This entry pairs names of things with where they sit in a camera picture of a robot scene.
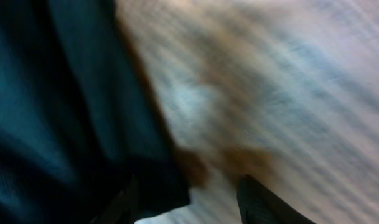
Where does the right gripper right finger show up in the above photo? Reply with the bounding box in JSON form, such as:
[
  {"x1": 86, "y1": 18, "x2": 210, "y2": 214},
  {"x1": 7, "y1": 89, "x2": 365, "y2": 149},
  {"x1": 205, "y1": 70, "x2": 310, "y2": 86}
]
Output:
[{"x1": 237, "y1": 175, "x2": 314, "y2": 224}]

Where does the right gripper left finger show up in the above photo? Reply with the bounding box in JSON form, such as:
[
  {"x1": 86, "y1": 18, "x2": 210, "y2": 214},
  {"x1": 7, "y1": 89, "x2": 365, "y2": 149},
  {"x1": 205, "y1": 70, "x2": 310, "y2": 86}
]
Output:
[{"x1": 89, "y1": 176, "x2": 139, "y2": 224}]

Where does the black t-shirt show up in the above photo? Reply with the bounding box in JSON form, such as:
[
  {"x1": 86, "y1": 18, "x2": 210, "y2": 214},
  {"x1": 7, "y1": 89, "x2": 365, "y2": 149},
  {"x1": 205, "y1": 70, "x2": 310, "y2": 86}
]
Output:
[{"x1": 0, "y1": 0, "x2": 190, "y2": 223}]

